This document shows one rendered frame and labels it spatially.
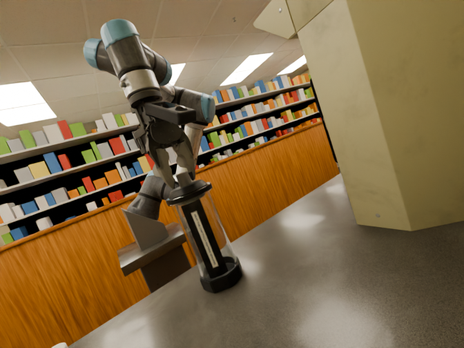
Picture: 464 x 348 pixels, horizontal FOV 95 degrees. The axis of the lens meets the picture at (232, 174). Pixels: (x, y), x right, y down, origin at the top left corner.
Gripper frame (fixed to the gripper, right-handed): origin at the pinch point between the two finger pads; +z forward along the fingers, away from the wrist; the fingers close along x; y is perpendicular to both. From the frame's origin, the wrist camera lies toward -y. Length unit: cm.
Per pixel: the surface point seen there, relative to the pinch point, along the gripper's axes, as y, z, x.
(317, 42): -27.3, -16.8, -25.1
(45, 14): 145, -145, -33
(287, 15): -22.6, -25.8, -26.4
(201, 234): -3.4, 12.0, 3.2
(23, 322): 201, 64, 53
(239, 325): -13.0, 25.6, 8.6
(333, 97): -26.9, -5.1, -25.1
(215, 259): -3.9, 18.3, 2.5
